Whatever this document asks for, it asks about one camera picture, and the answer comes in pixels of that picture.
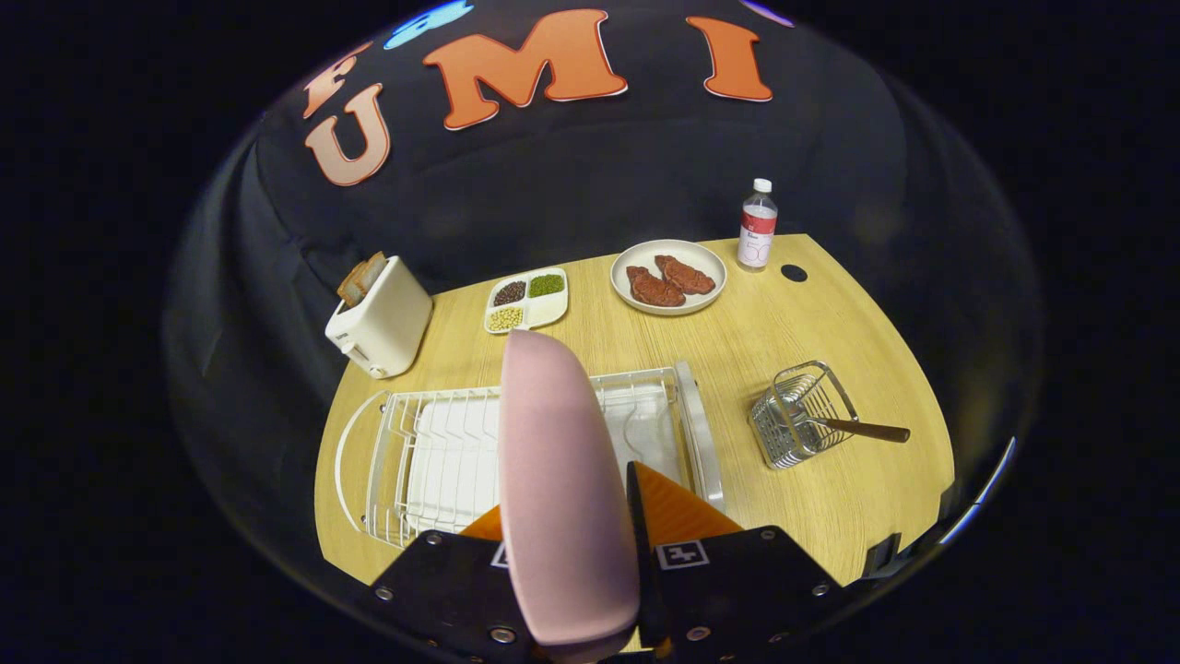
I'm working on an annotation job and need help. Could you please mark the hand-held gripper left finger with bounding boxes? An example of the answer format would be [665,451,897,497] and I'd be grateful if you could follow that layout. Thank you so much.
[369,505,545,664]

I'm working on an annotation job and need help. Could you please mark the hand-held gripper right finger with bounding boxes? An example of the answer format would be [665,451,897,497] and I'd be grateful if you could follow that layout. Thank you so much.
[627,461,844,658]

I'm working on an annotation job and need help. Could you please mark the white wire dish rack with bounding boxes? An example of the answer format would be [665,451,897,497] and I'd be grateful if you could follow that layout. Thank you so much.
[334,360,726,550]

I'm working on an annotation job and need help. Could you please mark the pink plate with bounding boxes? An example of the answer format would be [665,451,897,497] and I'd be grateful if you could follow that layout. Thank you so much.
[499,329,643,663]

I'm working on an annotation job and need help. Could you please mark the metal wire basket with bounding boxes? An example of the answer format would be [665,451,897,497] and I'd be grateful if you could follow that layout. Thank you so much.
[749,361,860,470]

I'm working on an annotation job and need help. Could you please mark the wooden handled spoon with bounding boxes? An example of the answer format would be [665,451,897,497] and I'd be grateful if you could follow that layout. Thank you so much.
[784,410,912,445]

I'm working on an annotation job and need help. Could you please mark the white divided dish with beans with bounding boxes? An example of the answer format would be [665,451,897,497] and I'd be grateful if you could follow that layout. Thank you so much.
[484,267,570,335]

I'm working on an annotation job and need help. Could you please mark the white plate with steaks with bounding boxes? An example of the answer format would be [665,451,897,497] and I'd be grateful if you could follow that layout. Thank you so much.
[610,239,728,317]

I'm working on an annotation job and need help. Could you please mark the white toaster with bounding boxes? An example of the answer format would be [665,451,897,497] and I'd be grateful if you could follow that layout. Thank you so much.
[324,255,434,380]

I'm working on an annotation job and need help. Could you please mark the brown steak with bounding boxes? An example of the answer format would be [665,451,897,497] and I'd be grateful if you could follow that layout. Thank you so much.
[626,266,687,308]
[655,255,717,296]

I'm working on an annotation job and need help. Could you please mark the toast slices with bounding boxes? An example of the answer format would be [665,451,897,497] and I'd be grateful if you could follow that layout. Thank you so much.
[336,251,389,308]

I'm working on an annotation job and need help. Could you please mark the clear plastic bottle red label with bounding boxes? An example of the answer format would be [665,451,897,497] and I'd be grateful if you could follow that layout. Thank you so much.
[737,178,779,272]

